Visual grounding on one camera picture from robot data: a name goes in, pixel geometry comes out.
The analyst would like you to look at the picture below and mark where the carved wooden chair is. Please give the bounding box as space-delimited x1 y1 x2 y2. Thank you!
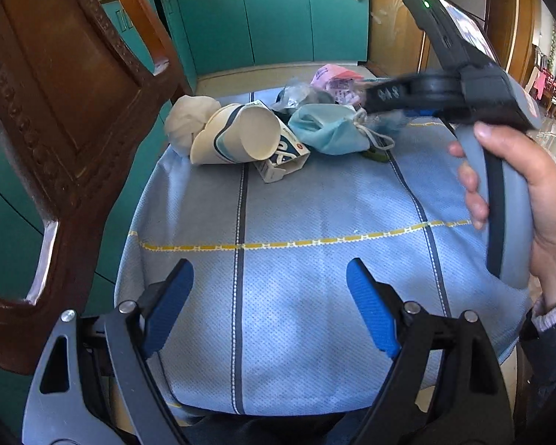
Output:
0 0 193 376

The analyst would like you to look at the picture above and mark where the person's right hand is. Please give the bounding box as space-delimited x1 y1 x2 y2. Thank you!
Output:
447 122 556 309

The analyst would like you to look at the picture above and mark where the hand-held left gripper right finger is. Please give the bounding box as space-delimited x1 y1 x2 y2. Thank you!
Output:
346 257 515 445

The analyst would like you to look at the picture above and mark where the blue face mask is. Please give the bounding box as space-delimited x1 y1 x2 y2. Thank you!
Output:
287 103 396 156

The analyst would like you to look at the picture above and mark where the wooden partition frame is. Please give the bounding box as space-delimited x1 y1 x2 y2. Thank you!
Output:
368 0 438 75

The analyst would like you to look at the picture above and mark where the clear plastic wrapper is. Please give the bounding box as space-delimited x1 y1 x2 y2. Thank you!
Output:
271 76 334 112

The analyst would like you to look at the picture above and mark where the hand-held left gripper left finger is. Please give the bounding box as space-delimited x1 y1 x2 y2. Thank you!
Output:
21 258 195 445

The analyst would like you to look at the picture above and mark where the teal kitchen cabinet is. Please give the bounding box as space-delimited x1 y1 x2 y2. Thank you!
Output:
0 0 370 445

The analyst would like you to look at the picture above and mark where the white tissue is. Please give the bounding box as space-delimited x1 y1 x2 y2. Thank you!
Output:
164 95 223 156

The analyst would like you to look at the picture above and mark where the light blue striped cloth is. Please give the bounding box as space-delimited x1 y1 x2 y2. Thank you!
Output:
115 76 533 415

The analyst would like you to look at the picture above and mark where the pink paper packet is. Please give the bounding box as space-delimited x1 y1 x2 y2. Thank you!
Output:
311 64 367 105

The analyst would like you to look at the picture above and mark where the white and blue carton box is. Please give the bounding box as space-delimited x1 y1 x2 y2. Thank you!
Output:
250 100 311 184

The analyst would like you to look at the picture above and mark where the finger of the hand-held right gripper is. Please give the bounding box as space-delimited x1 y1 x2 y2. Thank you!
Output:
357 79 380 115

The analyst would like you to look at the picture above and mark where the wooden door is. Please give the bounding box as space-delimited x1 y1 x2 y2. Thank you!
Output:
486 0 520 71

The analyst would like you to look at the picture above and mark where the white paper cup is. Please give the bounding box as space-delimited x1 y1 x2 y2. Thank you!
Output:
189 102 282 166

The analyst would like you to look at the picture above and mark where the pink draped cloth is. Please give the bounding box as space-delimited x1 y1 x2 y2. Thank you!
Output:
532 66 553 101

